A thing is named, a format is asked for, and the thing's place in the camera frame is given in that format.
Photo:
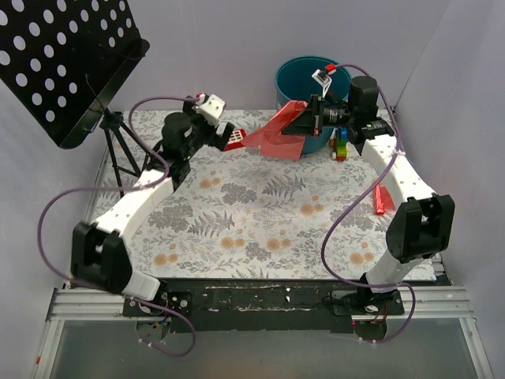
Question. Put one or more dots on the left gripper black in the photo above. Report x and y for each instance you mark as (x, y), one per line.
(222, 134)

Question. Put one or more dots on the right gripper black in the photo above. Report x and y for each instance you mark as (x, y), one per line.
(315, 116)

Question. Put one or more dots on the red plastic trash bag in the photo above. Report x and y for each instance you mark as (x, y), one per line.
(270, 140)

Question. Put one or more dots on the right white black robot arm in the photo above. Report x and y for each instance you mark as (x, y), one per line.
(421, 226)

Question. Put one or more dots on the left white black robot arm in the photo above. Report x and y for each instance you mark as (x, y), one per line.
(100, 250)

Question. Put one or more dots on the teal plastic trash bin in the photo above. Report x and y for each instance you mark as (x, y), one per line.
(293, 80)

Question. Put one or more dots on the red white window toy block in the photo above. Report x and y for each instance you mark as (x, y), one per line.
(236, 140)

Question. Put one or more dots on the colourful toy block car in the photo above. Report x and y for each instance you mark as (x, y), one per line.
(338, 143)

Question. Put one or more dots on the floral patterned table mat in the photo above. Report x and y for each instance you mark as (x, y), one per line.
(241, 215)

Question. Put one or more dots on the small rolled red bag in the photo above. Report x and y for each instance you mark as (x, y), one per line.
(383, 202)

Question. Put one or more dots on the black perforated music stand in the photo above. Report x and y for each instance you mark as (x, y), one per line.
(66, 60)

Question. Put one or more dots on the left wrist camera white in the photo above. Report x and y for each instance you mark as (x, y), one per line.
(211, 108)

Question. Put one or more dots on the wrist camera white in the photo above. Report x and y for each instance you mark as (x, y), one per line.
(211, 108)
(323, 77)

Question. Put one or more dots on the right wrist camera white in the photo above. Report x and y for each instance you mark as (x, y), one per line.
(323, 77)

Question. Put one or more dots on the aluminium frame rail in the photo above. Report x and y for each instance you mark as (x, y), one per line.
(422, 332)

